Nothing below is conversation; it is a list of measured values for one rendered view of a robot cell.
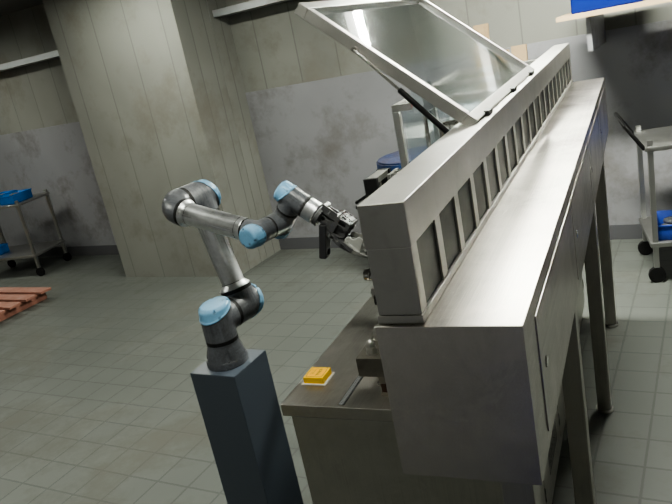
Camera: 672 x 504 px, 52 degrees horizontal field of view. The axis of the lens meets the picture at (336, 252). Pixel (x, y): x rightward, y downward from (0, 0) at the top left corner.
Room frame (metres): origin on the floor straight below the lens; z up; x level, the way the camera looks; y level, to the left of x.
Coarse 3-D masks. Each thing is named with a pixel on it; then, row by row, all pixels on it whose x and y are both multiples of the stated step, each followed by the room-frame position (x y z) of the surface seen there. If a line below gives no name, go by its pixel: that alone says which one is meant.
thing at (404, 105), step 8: (400, 104) 2.98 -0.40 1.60; (408, 104) 2.96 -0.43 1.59; (392, 112) 2.99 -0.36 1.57; (400, 112) 3.00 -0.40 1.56; (400, 120) 2.99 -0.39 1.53; (400, 128) 2.98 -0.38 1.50; (400, 136) 2.99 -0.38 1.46; (400, 144) 2.99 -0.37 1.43; (400, 152) 2.99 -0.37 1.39; (400, 160) 2.99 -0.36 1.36; (408, 160) 3.00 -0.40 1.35
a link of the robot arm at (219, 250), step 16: (192, 192) 2.36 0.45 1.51; (208, 192) 2.41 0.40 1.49; (208, 240) 2.37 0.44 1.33; (224, 240) 2.39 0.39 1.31; (224, 256) 2.36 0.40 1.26; (224, 272) 2.35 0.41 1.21; (240, 272) 2.38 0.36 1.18; (224, 288) 2.35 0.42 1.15; (240, 288) 2.34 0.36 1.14; (256, 288) 2.39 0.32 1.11; (240, 304) 2.30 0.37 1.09; (256, 304) 2.35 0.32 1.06
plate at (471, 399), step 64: (576, 128) 2.47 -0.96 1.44; (512, 192) 1.77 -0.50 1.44; (576, 192) 1.86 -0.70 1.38; (512, 256) 1.29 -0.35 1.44; (576, 256) 1.72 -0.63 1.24; (448, 320) 1.05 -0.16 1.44; (512, 320) 1.00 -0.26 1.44; (448, 384) 1.03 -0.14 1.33; (512, 384) 0.98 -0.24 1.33; (448, 448) 1.04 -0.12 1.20; (512, 448) 0.99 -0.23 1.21
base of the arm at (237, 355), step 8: (208, 344) 2.23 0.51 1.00; (216, 344) 2.21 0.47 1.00; (224, 344) 2.21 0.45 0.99; (232, 344) 2.22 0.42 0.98; (240, 344) 2.25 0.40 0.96; (208, 352) 2.24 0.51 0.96; (216, 352) 2.21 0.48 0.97; (224, 352) 2.21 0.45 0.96; (232, 352) 2.21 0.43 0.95; (240, 352) 2.23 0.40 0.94; (208, 360) 2.23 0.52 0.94; (216, 360) 2.20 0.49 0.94; (224, 360) 2.20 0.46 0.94; (232, 360) 2.21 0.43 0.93; (240, 360) 2.21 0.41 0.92; (208, 368) 2.24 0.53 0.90; (216, 368) 2.20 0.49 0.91; (224, 368) 2.19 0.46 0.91; (232, 368) 2.20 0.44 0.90
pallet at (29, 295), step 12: (0, 288) 7.02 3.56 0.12; (12, 288) 6.91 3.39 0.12; (24, 288) 6.82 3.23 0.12; (36, 288) 6.72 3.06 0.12; (48, 288) 6.63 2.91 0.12; (0, 300) 6.59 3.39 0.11; (12, 300) 6.49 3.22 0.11; (24, 300) 6.40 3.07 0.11; (36, 300) 6.60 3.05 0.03; (0, 312) 6.14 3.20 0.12; (12, 312) 6.35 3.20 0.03
